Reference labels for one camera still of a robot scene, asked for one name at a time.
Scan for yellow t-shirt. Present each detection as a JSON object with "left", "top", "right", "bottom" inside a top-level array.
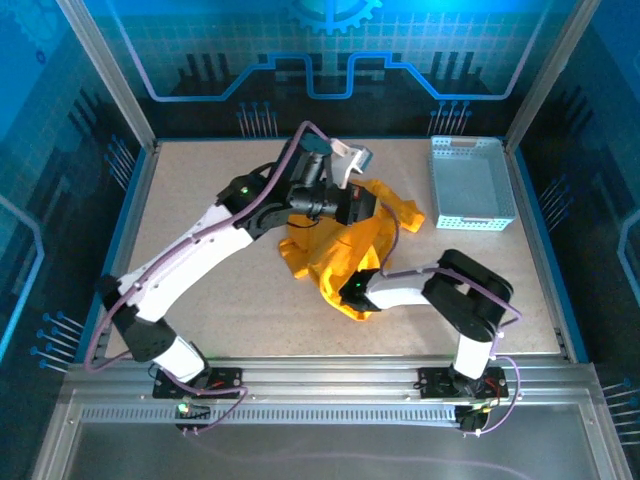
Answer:
[{"left": 277, "top": 177, "right": 426, "bottom": 324}]

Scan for light blue perforated basket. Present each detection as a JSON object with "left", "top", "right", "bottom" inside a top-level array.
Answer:
[{"left": 429, "top": 135, "right": 517, "bottom": 234}]

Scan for small black controller board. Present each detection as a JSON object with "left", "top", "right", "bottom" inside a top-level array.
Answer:
[
  {"left": 456, "top": 404, "right": 494, "bottom": 433},
  {"left": 174, "top": 399, "right": 212, "bottom": 422}
]

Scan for grey metal front panel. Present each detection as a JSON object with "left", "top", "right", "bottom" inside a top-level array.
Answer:
[{"left": 29, "top": 389, "right": 634, "bottom": 480}]

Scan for aluminium mounting rail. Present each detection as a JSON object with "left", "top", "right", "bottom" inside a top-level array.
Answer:
[{"left": 64, "top": 355, "right": 601, "bottom": 402}]

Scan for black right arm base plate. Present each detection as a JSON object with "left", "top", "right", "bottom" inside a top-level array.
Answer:
[{"left": 417, "top": 367, "right": 509, "bottom": 400}]

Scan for grey slotted cable duct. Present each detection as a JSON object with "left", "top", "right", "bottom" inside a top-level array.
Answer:
[{"left": 79, "top": 405, "right": 461, "bottom": 427}]

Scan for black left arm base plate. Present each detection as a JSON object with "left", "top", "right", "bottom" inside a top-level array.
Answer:
[{"left": 152, "top": 367, "right": 244, "bottom": 400}]

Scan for aluminium frame post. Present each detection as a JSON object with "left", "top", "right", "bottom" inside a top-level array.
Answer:
[
  {"left": 54, "top": 0, "right": 159, "bottom": 152},
  {"left": 503, "top": 0, "right": 602, "bottom": 152}
]

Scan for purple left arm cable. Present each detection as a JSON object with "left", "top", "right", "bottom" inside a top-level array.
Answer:
[{"left": 82, "top": 121, "right": 335, "bottom": 437}]

